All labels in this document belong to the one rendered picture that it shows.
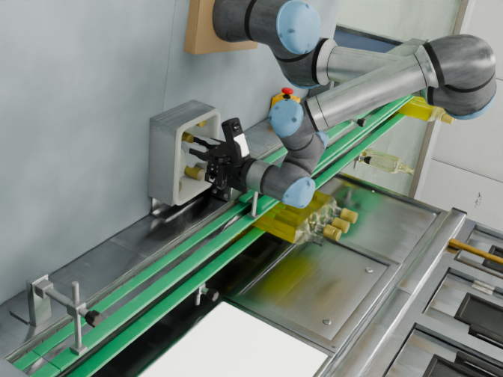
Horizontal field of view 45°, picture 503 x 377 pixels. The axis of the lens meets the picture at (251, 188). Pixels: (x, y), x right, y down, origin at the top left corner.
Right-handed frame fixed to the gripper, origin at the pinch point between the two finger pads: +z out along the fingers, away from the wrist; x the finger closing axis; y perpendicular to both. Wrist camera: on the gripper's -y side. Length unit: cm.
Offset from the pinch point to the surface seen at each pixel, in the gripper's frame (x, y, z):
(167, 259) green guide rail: -18.1, 22.6, -9.5
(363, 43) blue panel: 167, 13, 21
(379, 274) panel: 34, 39, -47
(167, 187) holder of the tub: -8.1, 10.3, -0.7
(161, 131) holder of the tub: -8.1, -4.4, 1.8
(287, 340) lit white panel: -7, 39, -40
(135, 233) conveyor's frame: -17.1, 20.8, 1.8
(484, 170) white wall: 610, 251, 0
